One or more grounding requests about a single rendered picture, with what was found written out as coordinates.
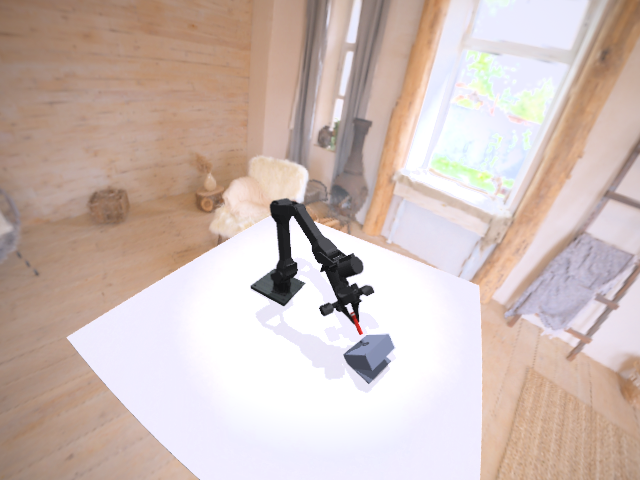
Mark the red peg with white band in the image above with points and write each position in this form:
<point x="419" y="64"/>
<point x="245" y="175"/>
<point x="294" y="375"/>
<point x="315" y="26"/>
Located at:
<point x="356" y="323"/>

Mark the grey sloped panel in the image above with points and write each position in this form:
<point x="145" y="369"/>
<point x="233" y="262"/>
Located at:
<point x="369" y="356"/>

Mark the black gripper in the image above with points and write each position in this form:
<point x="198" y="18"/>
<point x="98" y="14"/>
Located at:
<point x="328" y="308"/>

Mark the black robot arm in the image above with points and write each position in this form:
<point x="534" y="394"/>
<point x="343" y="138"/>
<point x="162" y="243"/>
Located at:
<point x="335" y="263"/>

